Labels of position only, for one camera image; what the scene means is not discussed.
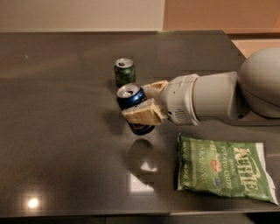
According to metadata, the green kettle chips bag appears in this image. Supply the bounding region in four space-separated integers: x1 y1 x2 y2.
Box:
178 135 278 204

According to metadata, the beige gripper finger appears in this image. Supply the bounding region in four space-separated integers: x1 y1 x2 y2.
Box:
142 80 168 102
122 98 168 125

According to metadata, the blue pepsi can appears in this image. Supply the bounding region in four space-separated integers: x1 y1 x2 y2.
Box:
116 83 154 136

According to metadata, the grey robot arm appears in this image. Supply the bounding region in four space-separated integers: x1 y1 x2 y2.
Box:
122 47 280 126

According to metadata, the green soda can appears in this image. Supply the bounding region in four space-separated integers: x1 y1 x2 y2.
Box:
114 58 136 88

